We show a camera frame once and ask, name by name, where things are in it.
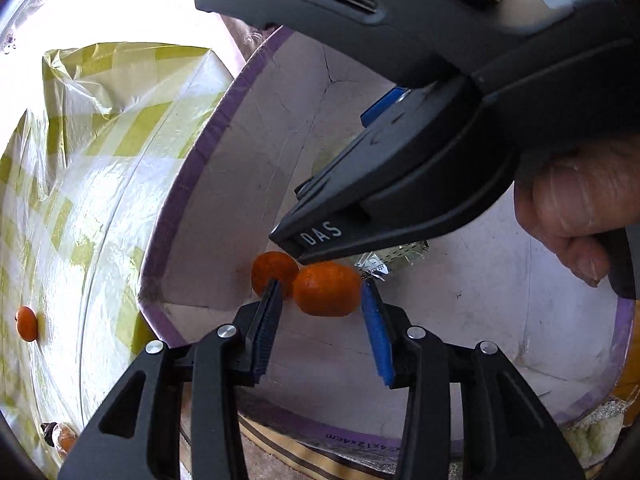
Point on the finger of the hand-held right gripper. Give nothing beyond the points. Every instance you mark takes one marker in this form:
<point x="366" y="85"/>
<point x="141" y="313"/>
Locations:
<point x="384" y="106"/>

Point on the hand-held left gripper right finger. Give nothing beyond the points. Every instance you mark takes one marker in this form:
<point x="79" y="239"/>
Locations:
<point x="377" y="335"/>

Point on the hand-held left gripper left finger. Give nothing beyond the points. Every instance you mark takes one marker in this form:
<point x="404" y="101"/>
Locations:
<point x="265" y="332"/>

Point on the orange mandarin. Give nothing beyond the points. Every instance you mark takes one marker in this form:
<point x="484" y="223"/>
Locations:
<point x="325" y="290"/>
<point x="26" y="324"/>
<point x="267" y="270"/>

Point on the white cardboard box purple rim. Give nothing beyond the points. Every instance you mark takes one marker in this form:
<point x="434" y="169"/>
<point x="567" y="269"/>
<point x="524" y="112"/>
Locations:
<point x="465" y="310"/>

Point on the person's right hand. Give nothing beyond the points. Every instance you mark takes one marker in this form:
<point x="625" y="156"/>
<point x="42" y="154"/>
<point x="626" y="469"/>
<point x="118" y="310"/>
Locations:
<point x="575" y="195"/>

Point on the striped brown cloth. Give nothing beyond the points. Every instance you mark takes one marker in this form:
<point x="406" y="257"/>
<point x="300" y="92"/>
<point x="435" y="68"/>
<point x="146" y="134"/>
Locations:
<point x="280" y="442"/>

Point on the yellow checked plastic tablecloth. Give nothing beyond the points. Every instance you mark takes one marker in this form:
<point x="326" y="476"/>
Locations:
<point x="100" y="185"/>

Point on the small plastic wrapped fruit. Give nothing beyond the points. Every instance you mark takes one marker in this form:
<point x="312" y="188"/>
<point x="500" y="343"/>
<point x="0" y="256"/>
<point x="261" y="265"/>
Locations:
<point x="62" y="439"/>

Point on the yellow fuzzy towel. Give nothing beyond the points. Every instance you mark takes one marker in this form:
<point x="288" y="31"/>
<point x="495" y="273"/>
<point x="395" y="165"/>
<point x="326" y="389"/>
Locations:
<point x="595" y="435"/>

